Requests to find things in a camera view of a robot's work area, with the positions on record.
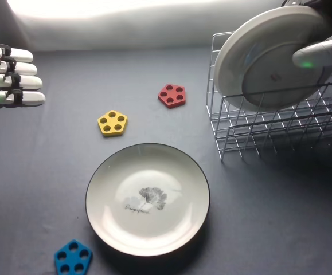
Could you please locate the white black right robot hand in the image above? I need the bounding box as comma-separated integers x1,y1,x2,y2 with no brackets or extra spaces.
280,0,332,71

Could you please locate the white backdrop curtain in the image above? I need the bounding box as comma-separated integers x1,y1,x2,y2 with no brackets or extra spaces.
0,0,287,54

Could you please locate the blue pentagon block with holes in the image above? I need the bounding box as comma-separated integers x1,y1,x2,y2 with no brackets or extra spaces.
53,239,93,275

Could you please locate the yellow pentagon block with holes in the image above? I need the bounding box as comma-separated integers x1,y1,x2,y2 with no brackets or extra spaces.
97,109,129,139

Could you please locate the white plate with leaf print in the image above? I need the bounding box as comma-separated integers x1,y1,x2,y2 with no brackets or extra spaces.
85,142,212,258
213,5,332,113

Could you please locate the red pentagon block with holes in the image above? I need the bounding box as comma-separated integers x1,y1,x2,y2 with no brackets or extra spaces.
157,83,188,110

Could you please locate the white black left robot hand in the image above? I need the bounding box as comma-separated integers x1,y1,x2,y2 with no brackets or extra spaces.
0,44,46,109

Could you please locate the grey table cloth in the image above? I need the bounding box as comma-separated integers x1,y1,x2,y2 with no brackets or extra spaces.
0,48,332,275

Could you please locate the silver wire dish rack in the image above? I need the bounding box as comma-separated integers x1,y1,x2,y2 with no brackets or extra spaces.
205,31,332,162

